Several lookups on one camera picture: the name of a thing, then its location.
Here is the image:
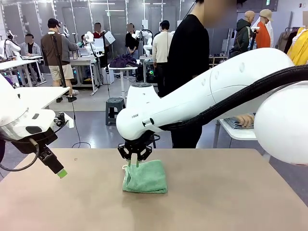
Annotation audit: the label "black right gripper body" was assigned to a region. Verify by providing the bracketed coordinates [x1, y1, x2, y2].
[124, 131, 161, 154]

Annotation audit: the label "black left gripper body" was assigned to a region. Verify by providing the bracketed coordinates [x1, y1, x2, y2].
[11, 128, 58, 161]

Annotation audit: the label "green towel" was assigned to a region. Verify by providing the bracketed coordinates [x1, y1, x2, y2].
[122, 159, 168, 194]

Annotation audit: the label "grey blue towel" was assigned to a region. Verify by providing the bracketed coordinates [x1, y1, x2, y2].
[225, 116, 256, 130]

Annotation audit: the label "person's left hand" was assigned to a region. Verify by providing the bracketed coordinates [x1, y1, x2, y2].
[236, 114, 256, 128]

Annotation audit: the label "dark grey plastic stool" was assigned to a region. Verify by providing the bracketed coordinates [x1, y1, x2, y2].
[105, 97, 127, 126]

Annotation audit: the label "purple cloth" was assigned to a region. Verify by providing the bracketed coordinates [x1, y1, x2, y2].
[3, 76, 15, 89]

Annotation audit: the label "white standing desk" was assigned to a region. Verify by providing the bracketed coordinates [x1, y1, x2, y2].
[108, 66, 138, 97]

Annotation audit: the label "white computer tower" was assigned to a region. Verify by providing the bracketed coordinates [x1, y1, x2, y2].
[102, 68, 115, 85]

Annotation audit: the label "long white desk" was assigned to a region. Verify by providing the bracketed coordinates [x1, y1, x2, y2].
[0, 59, 46, 86]

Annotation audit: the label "purple clothes pile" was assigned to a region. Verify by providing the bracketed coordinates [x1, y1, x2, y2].
[109, 53, 139, 68]

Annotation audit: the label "grey robot bench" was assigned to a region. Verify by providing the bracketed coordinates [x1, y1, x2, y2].
[139, 55, 157, 85]

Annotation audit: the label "seated person grey jacket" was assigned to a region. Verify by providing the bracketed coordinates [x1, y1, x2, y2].
[19, 33, 42, 82]

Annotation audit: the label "man in brown vest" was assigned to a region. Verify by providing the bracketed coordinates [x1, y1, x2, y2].
[40, 18, 79, 103]

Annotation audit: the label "grey workbench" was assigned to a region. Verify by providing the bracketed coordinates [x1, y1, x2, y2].
[68, 54, 104, 96]

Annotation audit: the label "man white sweater black cap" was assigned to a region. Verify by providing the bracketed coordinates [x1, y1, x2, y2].
[152, 20, 174, 85]

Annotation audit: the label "person black outfit hands clasped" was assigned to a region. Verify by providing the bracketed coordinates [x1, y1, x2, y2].
[125, 23, 140, 60]

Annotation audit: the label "person in black t-shirt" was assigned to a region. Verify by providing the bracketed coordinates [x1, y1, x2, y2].
[157, 0, 238, 149]

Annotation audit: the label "white shoe rack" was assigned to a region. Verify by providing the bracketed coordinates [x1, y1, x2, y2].
[208, 55, 228, 68]

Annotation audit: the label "person in maroon top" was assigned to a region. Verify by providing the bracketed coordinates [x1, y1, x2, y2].
[92, 22, 104, 40]

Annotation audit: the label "mannequin in dark jacket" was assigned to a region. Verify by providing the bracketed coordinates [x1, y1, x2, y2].
[230, 11, 256, 58]

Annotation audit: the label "mannequin orange top beige cap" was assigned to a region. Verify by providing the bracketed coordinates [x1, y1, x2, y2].
[255, 9, 274, 49]

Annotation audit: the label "clothes rack brown garments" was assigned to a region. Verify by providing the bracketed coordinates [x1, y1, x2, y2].
[275, 27, 299, 54]

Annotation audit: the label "mannequin in yellow garment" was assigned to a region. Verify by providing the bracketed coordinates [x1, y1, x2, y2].
[286, 26, 308, 66]

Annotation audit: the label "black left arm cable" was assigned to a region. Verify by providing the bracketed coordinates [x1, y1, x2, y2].
[0, 137, 40, 172]

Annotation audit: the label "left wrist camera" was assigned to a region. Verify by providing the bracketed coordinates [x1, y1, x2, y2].
[53, 112, 75, 128]

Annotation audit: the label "black floor cable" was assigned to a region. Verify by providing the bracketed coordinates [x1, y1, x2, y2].
[71, 96, 91, 149]

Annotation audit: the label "black sleeved right arm cable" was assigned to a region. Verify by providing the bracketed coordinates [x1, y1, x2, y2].
[158, 64, 308, 132]

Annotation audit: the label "black tripod with white camera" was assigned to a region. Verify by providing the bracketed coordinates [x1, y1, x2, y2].
[249, 26, 261, 51]

